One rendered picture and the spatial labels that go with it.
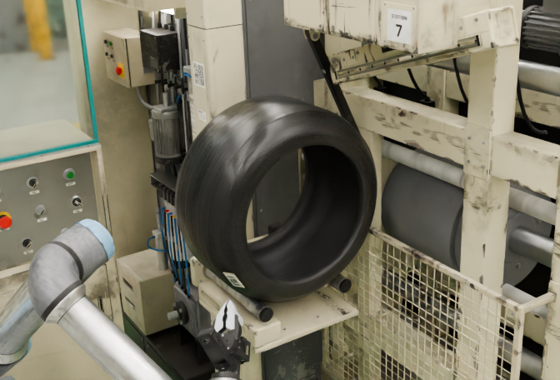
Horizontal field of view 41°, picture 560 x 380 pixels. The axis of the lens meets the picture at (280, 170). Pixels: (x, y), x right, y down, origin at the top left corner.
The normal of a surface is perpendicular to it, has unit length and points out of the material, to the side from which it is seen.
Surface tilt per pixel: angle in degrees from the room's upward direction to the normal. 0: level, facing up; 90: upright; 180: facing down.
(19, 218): 90
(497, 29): 72
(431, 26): 90
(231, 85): 90
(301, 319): 0
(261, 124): 25
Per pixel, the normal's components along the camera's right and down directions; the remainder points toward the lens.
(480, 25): -0.84, 0.22
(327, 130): 0.57, 0.09
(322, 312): -0.04, -0.94
